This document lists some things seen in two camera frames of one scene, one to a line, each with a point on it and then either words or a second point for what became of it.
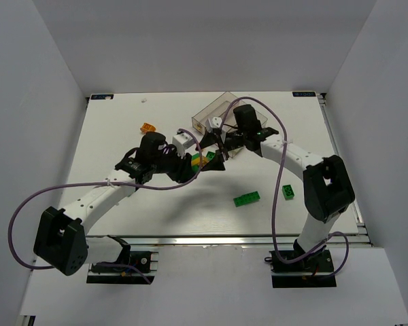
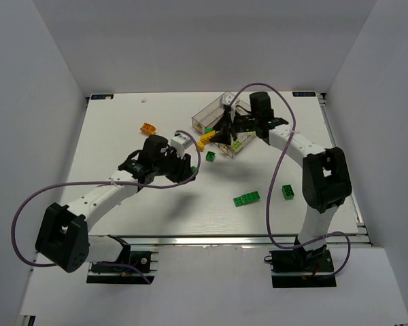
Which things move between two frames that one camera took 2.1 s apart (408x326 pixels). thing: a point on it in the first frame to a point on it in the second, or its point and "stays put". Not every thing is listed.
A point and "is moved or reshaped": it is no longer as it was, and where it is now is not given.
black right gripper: (232, 140) to (233, 123)
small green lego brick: (210, 155) stays put
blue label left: (101, 96) stays put
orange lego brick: (147, 127) stays put
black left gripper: (185, 170) stays put
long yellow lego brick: (197, 161) is moved or reshaped
